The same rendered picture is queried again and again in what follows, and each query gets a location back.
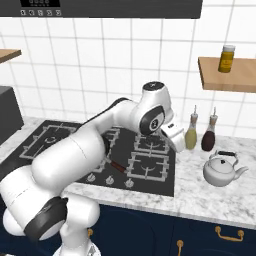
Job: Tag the navy cupboard door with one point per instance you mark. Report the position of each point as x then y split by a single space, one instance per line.
136 233

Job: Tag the navy drawer front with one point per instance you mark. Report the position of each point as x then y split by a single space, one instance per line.
206 238

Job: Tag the silver hob knob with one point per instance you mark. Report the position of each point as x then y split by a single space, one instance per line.
90 178
110 180
129 183

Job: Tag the black gas hob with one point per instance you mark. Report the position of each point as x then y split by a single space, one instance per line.
151 185

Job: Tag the yellow spice jar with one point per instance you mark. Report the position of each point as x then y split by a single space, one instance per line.
226 61

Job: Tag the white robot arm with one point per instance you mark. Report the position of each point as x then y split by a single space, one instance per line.
66 160

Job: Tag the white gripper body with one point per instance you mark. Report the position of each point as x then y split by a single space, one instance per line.
177 138

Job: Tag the wide wooden wall shelf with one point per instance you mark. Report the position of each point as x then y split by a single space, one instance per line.
233 78

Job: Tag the dark grey countertop appliance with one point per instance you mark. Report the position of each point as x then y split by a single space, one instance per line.
9 113

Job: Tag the small wooden wall shelf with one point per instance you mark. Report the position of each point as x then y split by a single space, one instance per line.
8 54

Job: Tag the yellow-green oil bottle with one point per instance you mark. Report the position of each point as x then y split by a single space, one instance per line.
191 138

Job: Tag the dark range hood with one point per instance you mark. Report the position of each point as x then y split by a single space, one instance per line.
133 8

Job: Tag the dark brown vinegar bottle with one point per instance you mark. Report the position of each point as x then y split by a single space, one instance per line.
208 141

